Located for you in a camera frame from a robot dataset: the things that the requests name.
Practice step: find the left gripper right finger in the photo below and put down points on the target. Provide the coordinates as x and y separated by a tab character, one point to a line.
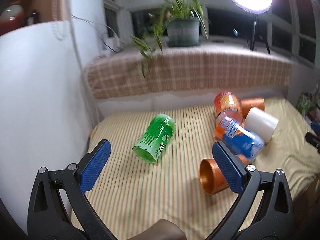
274	218

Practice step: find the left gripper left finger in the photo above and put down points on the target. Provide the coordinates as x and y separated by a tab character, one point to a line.
58	207

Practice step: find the green plastic bottle cup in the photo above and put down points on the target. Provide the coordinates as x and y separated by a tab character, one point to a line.
153	142

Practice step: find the near orange cup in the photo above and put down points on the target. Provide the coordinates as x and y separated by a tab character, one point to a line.
211	177

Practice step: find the orange cup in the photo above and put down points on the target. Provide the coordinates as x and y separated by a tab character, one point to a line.
211	177
248	104

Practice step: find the white paper cup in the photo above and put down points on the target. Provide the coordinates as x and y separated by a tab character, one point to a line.
261	123

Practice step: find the far orange cup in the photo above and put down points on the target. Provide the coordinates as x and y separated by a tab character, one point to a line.
248	104

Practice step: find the striped yellow bed cover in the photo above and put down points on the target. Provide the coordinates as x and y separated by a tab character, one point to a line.
130	194

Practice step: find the green white tissue box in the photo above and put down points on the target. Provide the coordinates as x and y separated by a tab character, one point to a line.
304	103

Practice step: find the plaid brown blanket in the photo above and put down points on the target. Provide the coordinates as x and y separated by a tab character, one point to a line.
184	69

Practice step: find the black tripod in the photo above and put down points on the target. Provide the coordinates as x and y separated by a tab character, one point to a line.
259	33

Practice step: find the red ceramic vase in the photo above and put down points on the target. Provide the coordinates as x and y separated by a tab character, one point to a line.
12	18

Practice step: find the potted spider plant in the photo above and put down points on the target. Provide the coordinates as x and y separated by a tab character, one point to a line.
181	20

